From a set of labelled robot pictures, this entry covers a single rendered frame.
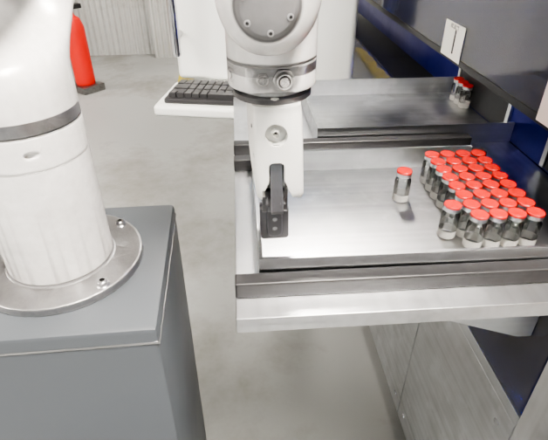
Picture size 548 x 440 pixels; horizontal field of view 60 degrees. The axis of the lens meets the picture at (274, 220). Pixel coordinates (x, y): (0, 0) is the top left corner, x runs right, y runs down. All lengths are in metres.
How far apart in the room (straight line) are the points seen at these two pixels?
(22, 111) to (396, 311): 0.40
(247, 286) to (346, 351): 1.16
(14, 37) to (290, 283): 0.35
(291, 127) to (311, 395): 1.16
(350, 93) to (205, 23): 0.51
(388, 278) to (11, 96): 0.40
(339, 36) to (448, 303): 0.96
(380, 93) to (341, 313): 0.68
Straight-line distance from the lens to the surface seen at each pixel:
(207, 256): 2.00
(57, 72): 0.50
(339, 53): 1.37
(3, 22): 0.53
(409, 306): 0.51
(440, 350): 1.06
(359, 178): 0.72
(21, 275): 0.59
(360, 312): 0.50
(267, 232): 0.54
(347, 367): 1.59
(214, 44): 1.41
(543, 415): 0.77
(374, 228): 0.61
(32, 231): 0.54
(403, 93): 1.10
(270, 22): 0.34
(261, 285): 0.49
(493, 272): 0.56
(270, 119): 0.43
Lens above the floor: 1.22
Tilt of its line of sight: 34 degrees down
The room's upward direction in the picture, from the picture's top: straight up
